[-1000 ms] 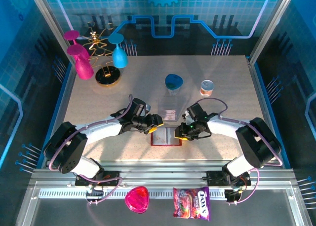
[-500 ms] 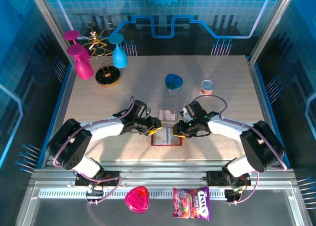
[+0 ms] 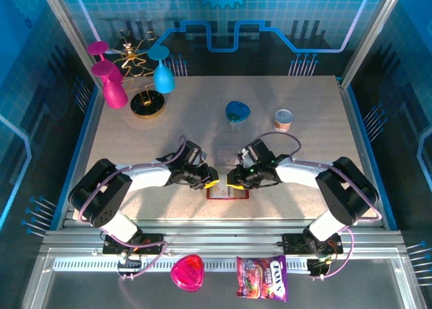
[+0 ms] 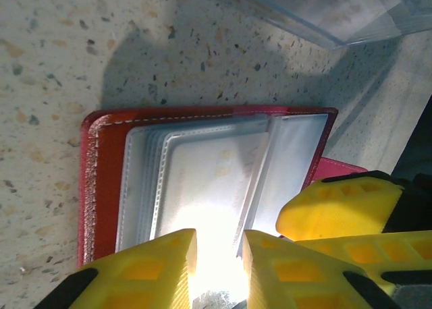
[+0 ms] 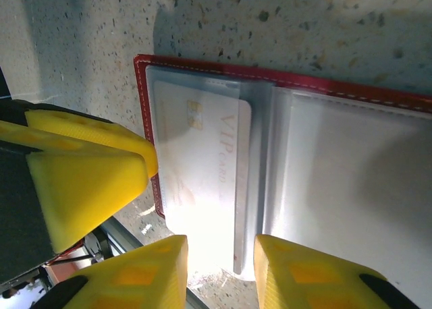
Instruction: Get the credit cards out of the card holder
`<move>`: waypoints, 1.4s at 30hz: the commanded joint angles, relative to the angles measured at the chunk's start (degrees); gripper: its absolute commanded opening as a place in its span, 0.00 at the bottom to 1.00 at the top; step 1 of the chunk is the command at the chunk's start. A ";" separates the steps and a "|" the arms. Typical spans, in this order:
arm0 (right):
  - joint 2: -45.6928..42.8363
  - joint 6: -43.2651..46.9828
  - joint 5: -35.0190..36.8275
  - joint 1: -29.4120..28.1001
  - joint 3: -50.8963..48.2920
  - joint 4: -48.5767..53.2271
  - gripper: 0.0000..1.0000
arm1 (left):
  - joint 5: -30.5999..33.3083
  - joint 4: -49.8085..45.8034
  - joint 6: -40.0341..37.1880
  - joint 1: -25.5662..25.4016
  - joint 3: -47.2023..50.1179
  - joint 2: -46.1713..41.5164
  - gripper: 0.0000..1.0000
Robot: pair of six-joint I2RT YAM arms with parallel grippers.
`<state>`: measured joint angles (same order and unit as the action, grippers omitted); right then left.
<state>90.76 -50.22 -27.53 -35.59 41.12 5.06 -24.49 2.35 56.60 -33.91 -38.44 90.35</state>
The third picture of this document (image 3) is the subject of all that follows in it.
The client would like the clear container with blue lid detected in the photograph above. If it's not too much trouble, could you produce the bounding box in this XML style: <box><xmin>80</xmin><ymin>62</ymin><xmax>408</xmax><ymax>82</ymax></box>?
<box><xmin>225</xmin><ymin>101</ymin><xmax>252</xmax><ymax>132</ymax></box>

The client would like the blue wine glass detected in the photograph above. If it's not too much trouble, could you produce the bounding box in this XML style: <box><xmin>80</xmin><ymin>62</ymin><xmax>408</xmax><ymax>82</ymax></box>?
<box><xmin>147</xmin><ymin>46</ymin><xmax>176</xmax><ymax>94</ymax></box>

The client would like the aluminium frame beam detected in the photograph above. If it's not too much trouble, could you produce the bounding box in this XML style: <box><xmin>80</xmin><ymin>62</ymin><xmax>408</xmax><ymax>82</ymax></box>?
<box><xmin>40</xmin><ymin>219</ymin><xmax>406</xmax><ymax>256</ymax></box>

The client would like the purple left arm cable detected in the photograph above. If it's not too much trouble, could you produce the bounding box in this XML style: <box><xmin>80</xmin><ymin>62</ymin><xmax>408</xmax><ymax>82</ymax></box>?
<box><xmin>78</xmin><ymin>135</ymin><xmax>188</xmax><ymax>283</ymax></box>

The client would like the slotted white cable duct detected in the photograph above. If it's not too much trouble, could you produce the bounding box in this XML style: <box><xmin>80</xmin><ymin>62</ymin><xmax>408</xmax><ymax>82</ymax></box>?
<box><xmin>53</xmin><ymin>257</ymin><xmax>310</xmax><ymax>272</ymax></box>

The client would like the small black electronics module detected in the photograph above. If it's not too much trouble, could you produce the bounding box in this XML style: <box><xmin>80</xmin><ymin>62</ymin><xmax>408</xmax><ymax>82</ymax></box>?
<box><xmin>117</xmin><ymin>256</ymin><xmax>142</xmax><ymax>273</ymax></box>
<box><xmin>306</xmin><ymin>258</ymin><xmax>333</xmax><ymax>278</ymax></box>

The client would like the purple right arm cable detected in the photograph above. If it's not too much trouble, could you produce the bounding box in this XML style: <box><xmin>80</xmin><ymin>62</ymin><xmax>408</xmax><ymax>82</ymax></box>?
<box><xmin>258</xmin><ymin>132</ymin><xmax>384</xmax><ymax>281</ymax></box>

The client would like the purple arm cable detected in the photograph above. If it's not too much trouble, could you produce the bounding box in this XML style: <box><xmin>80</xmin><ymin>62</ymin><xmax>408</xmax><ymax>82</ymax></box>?
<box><xmin>78</xmin><ymin>135</ymin><xmax>188</xmax><ymax>283</ymax></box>
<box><xmin>258</xmin><ymin>132</ymin><xmax>384</xmax><ymax>281</ymax></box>

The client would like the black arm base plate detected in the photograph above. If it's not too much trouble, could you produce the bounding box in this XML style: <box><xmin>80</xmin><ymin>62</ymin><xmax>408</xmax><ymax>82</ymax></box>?
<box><xmin>281</xmin><ymin>233</ymin><xmax>344</xmax><ymax>256</ymax></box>
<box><xmin>102</xmin><ymin>233</ymin><xmax>165</xmax><ymax>256</ymax></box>

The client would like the aluminium frame post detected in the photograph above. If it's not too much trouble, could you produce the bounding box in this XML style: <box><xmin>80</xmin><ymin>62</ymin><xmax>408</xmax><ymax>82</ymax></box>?
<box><xmin>339</xmin><ymin>0</ymin><xmax>408</xmax><ymax>87</ymax></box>
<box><xmin>37</xmin><ymin>0</ymin><xmax>106</xmax><ymax>89</ymax></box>

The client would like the gold glass holder stand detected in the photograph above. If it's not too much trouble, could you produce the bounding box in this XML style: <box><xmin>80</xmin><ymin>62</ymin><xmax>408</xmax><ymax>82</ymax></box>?
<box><xmin>111</xmin><ymin>28</ymin><xmax>168</xmax><ymax>119</ymax></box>

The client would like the pink heart-shaped bowl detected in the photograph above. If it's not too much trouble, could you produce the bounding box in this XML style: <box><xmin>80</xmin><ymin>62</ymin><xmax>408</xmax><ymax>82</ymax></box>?
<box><xmin>170</xmin><ymin>254</ymin><xmax>205</xmax><ymax>293</ymax></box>

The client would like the white VIP card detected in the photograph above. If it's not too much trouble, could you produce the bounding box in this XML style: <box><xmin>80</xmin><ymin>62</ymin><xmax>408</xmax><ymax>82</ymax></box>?
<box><xmin>218</xmin><ymin>148</ymin><xmax>246</xmax><ymax>167</ymax></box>

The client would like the pink wine glass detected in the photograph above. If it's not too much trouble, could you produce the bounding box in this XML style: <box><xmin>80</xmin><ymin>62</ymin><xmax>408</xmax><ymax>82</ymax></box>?
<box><xmin>91</xmin><ymin>59</ymin><xmax>130</xmax><ymax>110</ymax></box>
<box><xmin>86</xmin><ymin>41</ymin><xmax>123</xmax><ymax>84</ymax></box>

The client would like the red leather card holder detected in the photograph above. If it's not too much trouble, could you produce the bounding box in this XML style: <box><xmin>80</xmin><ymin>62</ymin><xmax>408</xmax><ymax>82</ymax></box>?
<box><xmin>206</xmin><ymin>182</ymin><xmax>250</xmax><ymax>200</ymax></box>

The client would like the purple candy bag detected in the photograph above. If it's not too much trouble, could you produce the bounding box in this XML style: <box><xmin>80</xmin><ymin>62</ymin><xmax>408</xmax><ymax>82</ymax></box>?
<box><xmin>235</xmin><ymin>254</ymin><xmax>288</xmax><ymax>303</ymax></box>

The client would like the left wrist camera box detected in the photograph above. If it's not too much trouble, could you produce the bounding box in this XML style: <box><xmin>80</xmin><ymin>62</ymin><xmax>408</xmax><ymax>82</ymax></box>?
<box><xmin>184</xmin><ymin>140</ymin><xmax>207</xmax><ymax>165</ymax></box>

